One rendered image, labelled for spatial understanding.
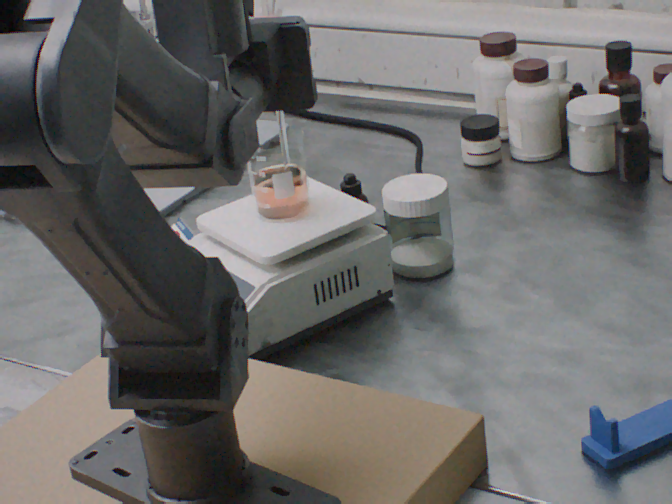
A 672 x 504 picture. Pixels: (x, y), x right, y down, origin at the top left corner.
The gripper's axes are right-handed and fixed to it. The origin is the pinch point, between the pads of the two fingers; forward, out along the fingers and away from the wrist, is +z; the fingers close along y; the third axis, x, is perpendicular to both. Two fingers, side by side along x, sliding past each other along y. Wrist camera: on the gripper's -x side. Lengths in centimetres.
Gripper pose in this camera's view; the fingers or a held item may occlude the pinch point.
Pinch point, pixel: (270, 38)
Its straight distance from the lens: 113.4
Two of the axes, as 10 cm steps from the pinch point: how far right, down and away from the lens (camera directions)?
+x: 1.1, 9.1, 4.0
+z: 1.7, -4.2, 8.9
